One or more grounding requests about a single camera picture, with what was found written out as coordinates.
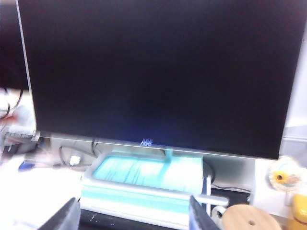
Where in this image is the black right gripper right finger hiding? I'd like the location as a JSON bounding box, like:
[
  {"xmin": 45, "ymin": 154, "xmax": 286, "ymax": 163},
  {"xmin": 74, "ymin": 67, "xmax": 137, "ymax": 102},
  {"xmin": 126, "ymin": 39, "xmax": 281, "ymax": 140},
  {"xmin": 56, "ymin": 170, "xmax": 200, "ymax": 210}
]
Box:
[{"xmin": 188, "ymin": 195, "xmax": 218, "ymax": 230}]

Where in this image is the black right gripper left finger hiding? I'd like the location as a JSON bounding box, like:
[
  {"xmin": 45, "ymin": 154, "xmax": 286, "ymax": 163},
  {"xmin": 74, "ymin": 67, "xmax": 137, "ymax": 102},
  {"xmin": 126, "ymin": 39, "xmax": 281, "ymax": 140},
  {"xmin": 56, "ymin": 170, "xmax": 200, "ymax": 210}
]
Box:
[{"xmin": 40, "ymin": 196, "xmax": 81, "ymax": 230}]

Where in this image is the white mug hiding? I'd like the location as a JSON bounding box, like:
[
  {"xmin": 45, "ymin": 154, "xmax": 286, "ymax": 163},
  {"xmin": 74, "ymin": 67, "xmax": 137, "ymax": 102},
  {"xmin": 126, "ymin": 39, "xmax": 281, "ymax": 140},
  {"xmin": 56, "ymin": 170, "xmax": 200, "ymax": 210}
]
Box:
[{"xmin": 211, "ymin": 205, "xmax": 228, "ymax": 220}]

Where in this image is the round wooden lid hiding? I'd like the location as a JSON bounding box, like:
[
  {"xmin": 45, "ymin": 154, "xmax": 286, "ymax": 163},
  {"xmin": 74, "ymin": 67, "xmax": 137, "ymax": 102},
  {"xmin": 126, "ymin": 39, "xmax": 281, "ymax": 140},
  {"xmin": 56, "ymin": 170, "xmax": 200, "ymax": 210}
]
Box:
[{"xmin": 221, "ymin": 204, "xmax": 282, "ymax": 230}]

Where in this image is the black hardcover book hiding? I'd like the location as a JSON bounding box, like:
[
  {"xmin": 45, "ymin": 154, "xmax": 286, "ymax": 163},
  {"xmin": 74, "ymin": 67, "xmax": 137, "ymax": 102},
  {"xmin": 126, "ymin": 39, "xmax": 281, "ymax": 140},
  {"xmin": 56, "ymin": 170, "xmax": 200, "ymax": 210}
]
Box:
[{"xmin": 79, "ymin": 210, "xmax": 192, "ymax": 230}]

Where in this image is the yellow plastic container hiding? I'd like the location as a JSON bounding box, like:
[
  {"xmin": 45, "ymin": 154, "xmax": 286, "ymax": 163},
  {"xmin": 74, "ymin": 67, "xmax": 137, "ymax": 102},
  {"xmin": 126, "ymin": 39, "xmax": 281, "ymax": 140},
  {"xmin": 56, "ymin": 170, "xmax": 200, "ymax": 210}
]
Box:
[{"xmin": 286, "ymin": 193, "xmax": 307, "ymax": 230}]

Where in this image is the black AOC monitor silver stand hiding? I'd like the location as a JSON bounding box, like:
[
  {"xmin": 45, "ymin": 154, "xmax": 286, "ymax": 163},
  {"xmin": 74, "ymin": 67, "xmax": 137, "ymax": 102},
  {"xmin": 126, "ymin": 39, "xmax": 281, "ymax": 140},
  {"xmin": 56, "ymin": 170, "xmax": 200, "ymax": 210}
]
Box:
[{"xmin": 16, "ymin": 0, "xmax": 307, "ymax": 208}]

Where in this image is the black monitor thin bezel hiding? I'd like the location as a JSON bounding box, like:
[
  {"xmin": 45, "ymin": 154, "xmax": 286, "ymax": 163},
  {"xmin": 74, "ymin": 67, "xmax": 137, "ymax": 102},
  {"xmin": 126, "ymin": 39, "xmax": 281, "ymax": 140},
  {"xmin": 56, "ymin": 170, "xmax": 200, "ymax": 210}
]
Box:
[{"xmin": 0, "ymin": 0, "xmax": 32, "ymax": 90}]

